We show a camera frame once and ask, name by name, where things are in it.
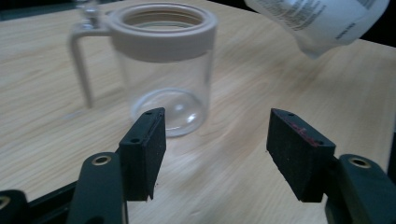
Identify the clear jar with beige rim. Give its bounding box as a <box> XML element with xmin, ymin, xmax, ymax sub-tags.
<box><xmin>68</xmin><ymin>1</ymin><xmax>219</xmax><ymax>138</ymax></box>

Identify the white and blue pouch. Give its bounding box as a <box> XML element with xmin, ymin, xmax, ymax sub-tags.
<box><xmin>244</xmin><ymin>0</ymin><xmax>391</xmax><ymax>61</ymax></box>

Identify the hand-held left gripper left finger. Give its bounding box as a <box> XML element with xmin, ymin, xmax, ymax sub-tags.
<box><xmin>119</xmin><ymin>106</ymin><xmax>167</xmax><ymax>203</ymax></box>

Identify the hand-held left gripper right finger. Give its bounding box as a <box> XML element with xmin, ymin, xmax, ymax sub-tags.
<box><xmin>266</xmin><ymin>107</ymin><xmax>337</xmax><ymax>203</ymax></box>

